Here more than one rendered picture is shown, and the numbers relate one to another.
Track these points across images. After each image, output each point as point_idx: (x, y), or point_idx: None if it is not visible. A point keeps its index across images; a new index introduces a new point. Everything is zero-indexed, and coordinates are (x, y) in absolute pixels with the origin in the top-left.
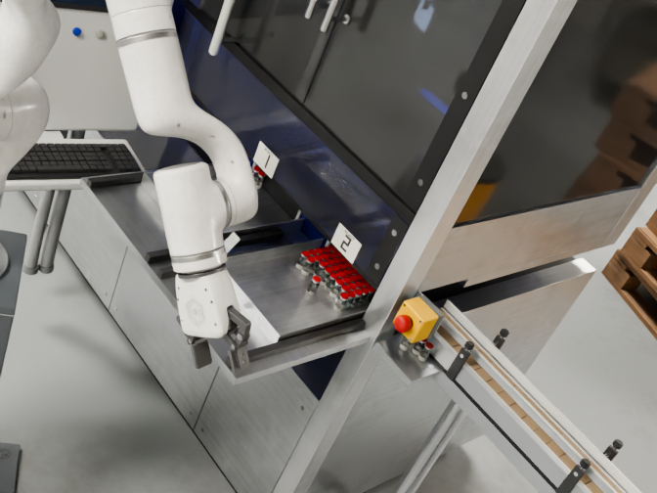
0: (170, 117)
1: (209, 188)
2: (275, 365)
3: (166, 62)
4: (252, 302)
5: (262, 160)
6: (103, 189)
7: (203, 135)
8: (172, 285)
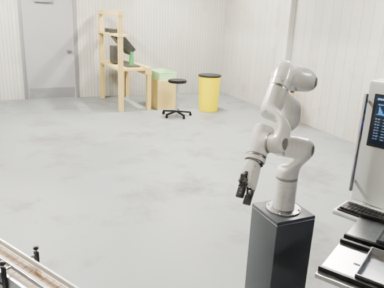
0: (263, 108)
1: (263, 131)
2: (342, 283)
3: (270, 91)
4: (362, 262)
5: None
6: (366, 219)
7: (273, 116)
8: (342, 246)
